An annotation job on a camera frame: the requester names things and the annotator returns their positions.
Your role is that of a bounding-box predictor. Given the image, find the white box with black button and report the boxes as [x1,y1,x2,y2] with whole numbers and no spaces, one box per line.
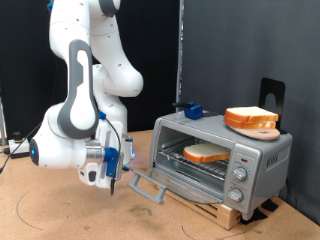
[8,131,31,159]

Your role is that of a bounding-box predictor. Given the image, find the silver oven knob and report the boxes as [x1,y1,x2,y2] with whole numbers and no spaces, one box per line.
[228,188,244,204]
[232,166,249,183]

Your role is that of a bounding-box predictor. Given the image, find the round wooden board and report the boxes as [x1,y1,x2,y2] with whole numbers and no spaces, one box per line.
[229,124,281,142]

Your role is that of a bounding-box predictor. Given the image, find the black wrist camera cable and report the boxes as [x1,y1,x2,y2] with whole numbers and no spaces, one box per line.
[104,117,123,161]

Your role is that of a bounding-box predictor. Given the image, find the thin metal bar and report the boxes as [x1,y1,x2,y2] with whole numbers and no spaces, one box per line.
[0,96,8,147]

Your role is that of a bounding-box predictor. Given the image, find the gray backdrop curtain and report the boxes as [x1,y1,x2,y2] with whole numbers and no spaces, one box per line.
[181,0,320,226]

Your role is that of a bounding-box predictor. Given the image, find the silver toaster oven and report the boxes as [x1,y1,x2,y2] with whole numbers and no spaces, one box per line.
[148,107,294,221]

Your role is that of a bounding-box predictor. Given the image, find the black-handled spatula with blue block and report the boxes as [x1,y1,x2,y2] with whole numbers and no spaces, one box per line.
[171,101,223,121]

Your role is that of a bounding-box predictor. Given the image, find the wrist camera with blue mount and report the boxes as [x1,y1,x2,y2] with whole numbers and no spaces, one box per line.
[103,146,121,196]

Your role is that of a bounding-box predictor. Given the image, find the aluminium vertical frame pole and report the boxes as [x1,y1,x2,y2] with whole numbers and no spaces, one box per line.
[175,0,185,113]

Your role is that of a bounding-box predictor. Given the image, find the slotted wooden block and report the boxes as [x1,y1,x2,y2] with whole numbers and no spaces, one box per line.
[166,189,242,231]

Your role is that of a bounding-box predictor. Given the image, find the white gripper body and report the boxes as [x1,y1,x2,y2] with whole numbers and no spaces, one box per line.
[96,119,126,190]

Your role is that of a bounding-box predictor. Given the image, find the long black hanging cable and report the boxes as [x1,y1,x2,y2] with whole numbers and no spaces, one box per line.
[0,121,44,175]

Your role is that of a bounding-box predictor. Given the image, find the wire oven rack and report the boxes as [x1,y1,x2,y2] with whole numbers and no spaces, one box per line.
[156,138,232,181]

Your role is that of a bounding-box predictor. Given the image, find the glass oven door with handle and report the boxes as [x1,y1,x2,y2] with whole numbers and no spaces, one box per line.
[127,166,225,206]

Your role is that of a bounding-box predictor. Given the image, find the black backdrop curtain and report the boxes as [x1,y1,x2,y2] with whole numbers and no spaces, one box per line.
[0,0,181,144]

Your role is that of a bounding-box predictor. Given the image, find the black metal bookend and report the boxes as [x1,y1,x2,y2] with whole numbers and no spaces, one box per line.
[259,77,288,135]

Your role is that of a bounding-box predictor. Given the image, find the black tape patch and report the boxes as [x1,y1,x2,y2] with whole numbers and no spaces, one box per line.
[261,198,280,213]
[239,208,269,226]

